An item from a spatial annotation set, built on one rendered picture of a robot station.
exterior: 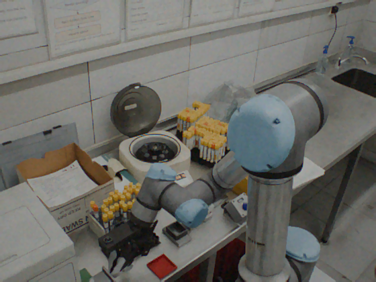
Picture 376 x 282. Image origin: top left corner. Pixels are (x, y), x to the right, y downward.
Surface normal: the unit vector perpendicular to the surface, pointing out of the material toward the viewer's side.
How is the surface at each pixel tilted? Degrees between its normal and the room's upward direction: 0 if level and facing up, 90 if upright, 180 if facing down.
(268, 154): 83
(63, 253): 90
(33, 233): 0
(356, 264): 0
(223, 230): 0
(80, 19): 95
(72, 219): 91
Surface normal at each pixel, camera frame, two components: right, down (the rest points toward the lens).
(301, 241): 0.12, -0.88
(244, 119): -0.69, 0.27
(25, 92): 0.66, 0.44
